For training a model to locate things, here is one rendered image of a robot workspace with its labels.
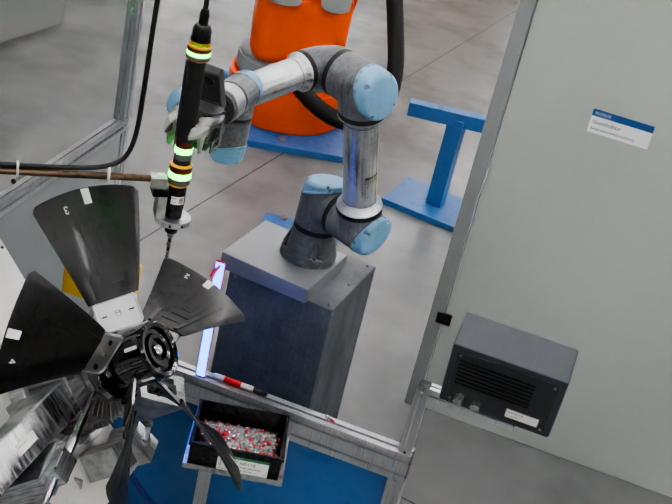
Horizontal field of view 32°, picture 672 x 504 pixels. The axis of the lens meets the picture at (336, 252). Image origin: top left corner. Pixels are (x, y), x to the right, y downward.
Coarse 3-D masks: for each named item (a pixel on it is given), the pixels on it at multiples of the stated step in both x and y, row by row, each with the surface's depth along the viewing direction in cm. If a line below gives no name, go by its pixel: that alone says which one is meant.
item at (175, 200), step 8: (200, 16) 209; (208, 16) 209; (200, 24) 210; (208, 24) 211; (192, 32) 211; (200, 32) 209; (208, 32) 210; (192, 40) 211; (200, 40) 210; (208, 40) 211; (176, 192) 225; (184, 192) 226; (168, 200) 226; (176, 200) 226; (184, 200) 227; (168, 208) 227; (176, 208) 227; (168, 216) 228; (176, 216) 228; (168, 232) 230; (176, 232) 230
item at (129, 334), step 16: (128, 336) 230; (144, 336) 229; (160, 336) 233; (128, 352) 228; (144, 352) 227; (176, 352) 236; (112, 368) 232; (128, 368) 228; (144, 368) 227; (160, 368) 231; (176, 368) 234; (96, 384) 231; (112, 384) 233; (128, 384) 231; (144, 384) 232
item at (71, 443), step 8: (96, 392) 232; (88, 400) 230; (88, 408) 229; (80, 416) 227; (80, 424) 225; (72, 432) 224; (80, 432) 224; (72, 440) 222; (72, 448) 221; (56, 480) 215; (48, 488) 213; (48, 496) 212
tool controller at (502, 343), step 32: (480, 320) 261; (480, 352) 254; (512, 352) 255; (544, 352) 256; (576, 352) 257; (448, 384) 264; (480, 384) 259; (512, 384) 256; (544, 384) 253; (512, 416) 262; (544, 416) 259
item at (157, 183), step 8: (152, 176) 223; (152, 184) 223; (160, 184) 223; (152, 192) 224; (160, 192) 224; (168, 192) 224; (160, 200) 225; (160, 208) 226; (160, 216) 227; (184, 216) 230; (160, 224) 227; (168, 224) 226; (176, 224) 227; (184, 224) 227
